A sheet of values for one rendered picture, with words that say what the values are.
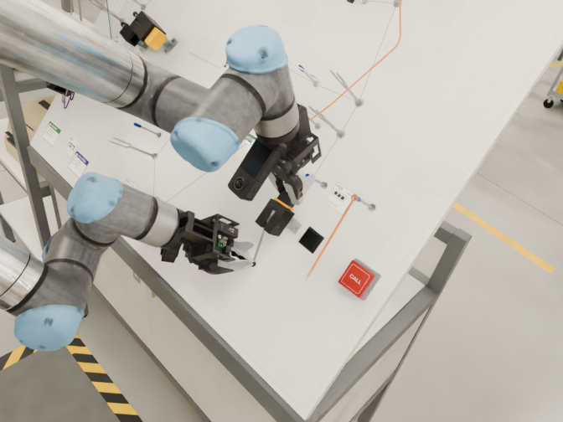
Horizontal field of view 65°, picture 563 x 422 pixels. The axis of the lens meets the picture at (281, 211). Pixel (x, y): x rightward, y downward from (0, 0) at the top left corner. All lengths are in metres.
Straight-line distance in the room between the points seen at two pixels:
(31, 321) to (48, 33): 0.35
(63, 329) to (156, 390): 1.31
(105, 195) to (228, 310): 0.42
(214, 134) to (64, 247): 0.31
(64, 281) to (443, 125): 0.67
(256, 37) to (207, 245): 0.35
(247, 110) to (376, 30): 0.49
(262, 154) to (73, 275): 0.33
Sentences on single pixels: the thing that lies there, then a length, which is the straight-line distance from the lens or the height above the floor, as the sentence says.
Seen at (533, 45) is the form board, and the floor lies 1.50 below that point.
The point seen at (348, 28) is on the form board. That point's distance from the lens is 1.02.
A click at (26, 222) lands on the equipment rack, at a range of 2.32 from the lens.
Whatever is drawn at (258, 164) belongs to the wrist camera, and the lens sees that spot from 0.71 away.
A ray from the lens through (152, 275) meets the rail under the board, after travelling 1.12.
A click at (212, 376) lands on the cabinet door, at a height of 0.62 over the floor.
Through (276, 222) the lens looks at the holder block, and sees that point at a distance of 0.83.
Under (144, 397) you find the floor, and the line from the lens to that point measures 1.93.
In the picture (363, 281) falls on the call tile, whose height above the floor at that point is 1.12.
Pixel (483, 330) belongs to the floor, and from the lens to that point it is 2.52.
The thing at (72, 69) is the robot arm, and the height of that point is 1.48.
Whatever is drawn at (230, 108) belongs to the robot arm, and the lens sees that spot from 0.56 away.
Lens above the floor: 1.68
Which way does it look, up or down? 38 degrees down
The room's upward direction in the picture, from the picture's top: 11 degrees clockwise
